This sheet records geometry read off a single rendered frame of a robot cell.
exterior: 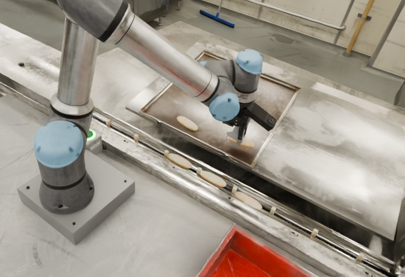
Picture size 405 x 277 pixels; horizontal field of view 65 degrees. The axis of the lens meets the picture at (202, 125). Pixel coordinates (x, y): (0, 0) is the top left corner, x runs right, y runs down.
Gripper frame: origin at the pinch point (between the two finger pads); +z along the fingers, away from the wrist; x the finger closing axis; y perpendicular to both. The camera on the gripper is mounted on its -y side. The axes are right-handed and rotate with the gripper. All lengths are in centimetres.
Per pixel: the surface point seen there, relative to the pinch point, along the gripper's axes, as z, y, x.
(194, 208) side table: 8.0, 6.8, 27.8
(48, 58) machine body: 14, 110, -23
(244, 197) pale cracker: 6.1, -7.5, 18.8
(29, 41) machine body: 14, 129, -31
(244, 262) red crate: 6.4, -13.6, 38.6
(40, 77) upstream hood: -1, 87, 3
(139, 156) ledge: 4.4, 31.7, 18.9
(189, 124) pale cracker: 4.1, 21.5, -1.8
